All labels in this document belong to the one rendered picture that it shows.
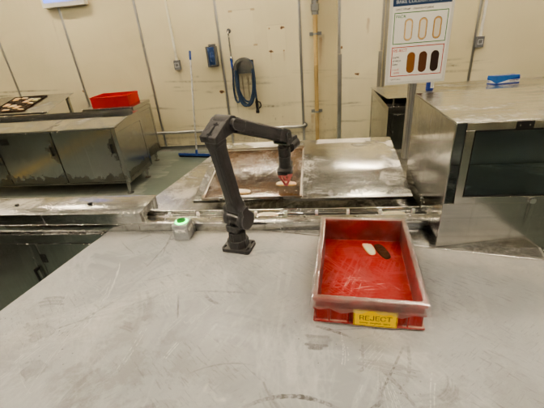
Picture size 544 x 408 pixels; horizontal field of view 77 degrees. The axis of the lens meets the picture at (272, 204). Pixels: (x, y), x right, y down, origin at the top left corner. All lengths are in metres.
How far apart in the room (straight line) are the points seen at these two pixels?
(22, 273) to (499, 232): 2.25
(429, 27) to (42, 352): 2.19
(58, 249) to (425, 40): 2.20
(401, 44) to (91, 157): 3.41
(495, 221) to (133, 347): 1.29
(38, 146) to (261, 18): 3.15
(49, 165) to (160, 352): 3.85
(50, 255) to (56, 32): 4.57
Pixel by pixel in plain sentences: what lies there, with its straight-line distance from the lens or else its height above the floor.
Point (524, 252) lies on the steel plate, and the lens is 1.56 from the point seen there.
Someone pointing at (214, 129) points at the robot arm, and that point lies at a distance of 1.20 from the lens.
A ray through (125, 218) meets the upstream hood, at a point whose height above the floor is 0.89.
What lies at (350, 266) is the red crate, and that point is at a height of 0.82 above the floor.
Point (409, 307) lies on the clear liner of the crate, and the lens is 1.05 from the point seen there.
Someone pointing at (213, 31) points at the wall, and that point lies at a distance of 5.26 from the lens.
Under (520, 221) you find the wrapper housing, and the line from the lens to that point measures 1.52.
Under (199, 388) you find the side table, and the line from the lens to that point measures 1.01.
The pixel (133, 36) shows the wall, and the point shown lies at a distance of 5.67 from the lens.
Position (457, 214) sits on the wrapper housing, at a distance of 1.41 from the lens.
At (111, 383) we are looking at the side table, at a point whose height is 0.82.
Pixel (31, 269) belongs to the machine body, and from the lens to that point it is 2.23.
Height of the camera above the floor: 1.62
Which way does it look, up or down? 27 degrees down
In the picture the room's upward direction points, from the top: 5 degrees counter-clockwise
